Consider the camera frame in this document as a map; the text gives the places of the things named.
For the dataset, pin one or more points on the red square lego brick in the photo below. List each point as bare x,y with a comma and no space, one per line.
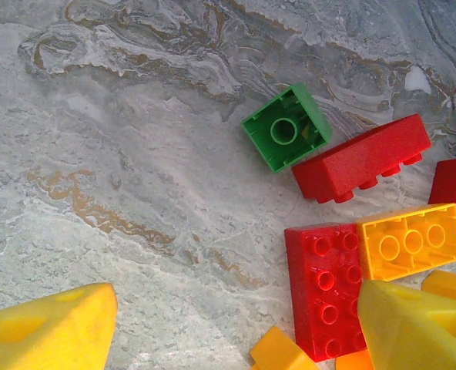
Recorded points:
455,189

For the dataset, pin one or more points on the yellow long lego brick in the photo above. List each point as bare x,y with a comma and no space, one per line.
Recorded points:
413,216

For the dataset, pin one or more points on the yellow square lego brick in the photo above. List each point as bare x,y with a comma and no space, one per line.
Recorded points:
278,352
353,363
449,286

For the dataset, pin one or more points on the green square lego brick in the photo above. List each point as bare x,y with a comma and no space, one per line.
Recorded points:
312,112

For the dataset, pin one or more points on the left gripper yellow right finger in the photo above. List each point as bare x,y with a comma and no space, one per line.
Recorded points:
416,335

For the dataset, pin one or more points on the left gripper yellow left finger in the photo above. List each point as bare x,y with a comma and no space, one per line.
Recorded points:
47,335

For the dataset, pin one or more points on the red long lego brick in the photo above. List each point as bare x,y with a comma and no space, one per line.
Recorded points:
366,158
309,293

